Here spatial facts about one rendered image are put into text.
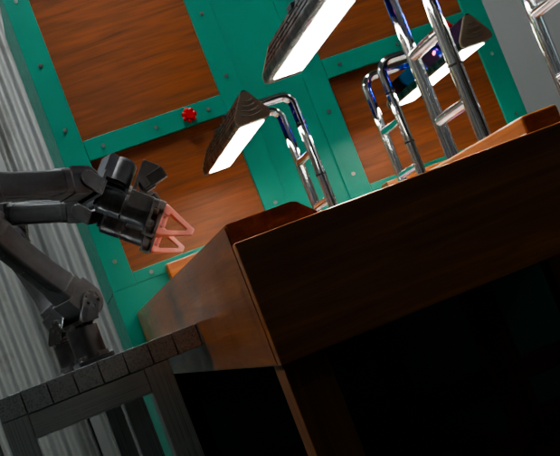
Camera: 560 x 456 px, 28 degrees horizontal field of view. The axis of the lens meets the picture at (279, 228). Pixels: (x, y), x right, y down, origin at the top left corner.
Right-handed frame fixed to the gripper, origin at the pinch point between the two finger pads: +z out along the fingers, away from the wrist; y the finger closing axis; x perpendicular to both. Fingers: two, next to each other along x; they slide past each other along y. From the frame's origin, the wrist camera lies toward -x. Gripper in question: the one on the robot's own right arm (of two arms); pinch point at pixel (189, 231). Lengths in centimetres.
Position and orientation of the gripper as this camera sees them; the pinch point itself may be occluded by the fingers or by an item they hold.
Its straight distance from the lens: 237.3
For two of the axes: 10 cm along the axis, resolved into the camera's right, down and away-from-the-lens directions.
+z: 9.3, 3.4, 1.3
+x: -3.2, 9.3, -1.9
